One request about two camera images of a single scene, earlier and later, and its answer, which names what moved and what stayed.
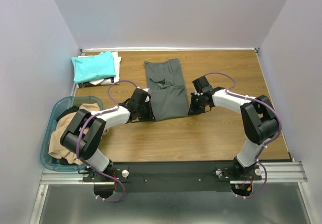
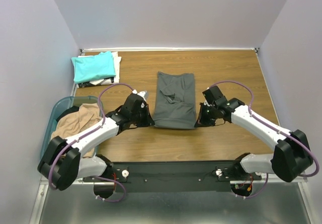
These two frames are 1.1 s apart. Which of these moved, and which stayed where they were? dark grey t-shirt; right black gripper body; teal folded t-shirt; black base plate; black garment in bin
Moved: right black gripper body; dark grey t-shirt
Stayed: teal folded t-shirt; black garment in bin; black base plate
